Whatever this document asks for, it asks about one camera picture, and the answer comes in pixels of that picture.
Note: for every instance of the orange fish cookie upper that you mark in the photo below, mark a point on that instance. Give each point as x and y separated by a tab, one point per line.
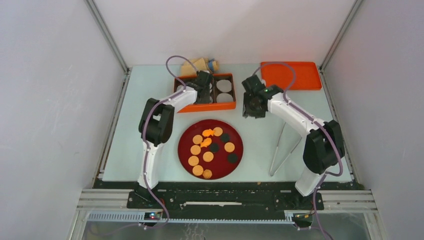
208	133

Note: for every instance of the metal tongs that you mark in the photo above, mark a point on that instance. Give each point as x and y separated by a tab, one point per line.
288	141

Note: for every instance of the orange fish cookie lower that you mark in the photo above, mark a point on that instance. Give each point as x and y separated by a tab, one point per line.
206	142

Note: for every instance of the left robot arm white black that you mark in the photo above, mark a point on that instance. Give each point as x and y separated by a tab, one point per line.
157	121

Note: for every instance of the orange box lid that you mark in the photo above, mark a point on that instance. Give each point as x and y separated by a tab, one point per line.
307	75

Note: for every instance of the dark red round plate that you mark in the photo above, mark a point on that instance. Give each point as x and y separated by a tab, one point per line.
219	166

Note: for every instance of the orange cookie box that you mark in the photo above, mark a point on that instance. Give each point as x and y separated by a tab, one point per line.
222	93

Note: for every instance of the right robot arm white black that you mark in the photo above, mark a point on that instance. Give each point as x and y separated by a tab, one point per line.
324	143

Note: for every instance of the round tan biscuit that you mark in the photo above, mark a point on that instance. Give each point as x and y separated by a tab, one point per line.
198	170
197	139
195	150
217	131
208	156
229	147
193	160

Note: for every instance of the orange fish cookie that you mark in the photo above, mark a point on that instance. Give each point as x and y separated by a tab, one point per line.
206	142
208	133

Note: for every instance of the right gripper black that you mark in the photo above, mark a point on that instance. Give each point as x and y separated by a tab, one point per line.
255	105

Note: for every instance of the black sandwich cookie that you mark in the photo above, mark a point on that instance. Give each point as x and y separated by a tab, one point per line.
225	138
232	158
214	147

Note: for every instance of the beige cloth bundle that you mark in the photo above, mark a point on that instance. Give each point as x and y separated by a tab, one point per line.
191	67

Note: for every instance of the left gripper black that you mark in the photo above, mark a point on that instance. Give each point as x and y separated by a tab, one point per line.
207	99

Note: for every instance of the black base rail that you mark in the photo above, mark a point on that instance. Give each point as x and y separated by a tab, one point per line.
210	200

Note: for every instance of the swirl tan cookie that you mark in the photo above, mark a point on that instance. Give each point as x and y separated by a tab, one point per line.
207	174

